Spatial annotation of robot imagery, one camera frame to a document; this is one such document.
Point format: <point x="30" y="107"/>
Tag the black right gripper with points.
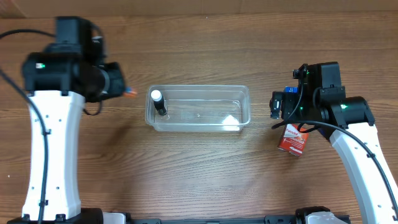
<point x="288" y="109"/>

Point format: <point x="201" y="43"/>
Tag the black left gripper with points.
<point x="116" y="81"/>

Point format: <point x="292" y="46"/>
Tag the orange bottle white cap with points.
<point x="129" y="92"/>

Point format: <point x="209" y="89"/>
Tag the blue medicine box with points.
<point x="290" y="89"/>

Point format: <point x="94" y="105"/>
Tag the dark bottle white cap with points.
<point x="159" y="102"/>

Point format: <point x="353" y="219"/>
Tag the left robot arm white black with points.
<point x="58" y="82"/>

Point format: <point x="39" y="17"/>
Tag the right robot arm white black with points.
<point x="320" y="101"/>

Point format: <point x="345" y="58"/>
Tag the clear plastic container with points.
<point x="200" y="108"/>

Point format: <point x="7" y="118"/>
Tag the red medicine box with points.
<point x="292" y="140"/>

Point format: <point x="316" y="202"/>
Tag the cardboard backdrop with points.
<point x="98" y="8"/>

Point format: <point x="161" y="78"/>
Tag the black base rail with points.
<point x="217" y="220"/>

